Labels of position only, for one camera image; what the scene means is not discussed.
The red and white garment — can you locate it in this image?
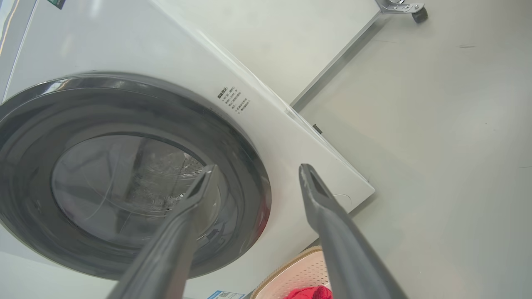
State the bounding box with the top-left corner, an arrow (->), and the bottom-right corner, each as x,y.
284,286 -> 333,299

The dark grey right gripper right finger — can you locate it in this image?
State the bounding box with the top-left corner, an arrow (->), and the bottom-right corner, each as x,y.
299,164 -> 409,299

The blue energy label sticker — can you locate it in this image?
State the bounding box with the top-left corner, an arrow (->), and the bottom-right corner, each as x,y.
207,290 -> 246,299

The round dark washing machine door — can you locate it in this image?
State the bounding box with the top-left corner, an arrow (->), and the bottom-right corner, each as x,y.
0,73 -> 273,281

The metal caster leg black wheel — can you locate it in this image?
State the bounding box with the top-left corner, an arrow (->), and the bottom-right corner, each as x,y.
375,0 -> 429,24

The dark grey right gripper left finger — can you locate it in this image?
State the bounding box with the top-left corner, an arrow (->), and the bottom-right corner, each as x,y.
106,164 -> 219,299

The cream perforated laundry basket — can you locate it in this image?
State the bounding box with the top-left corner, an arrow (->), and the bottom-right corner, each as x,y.
251,246 -> 333,299

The white front-load washing machine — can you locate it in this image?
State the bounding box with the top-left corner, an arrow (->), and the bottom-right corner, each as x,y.
0,0 -> 377,299

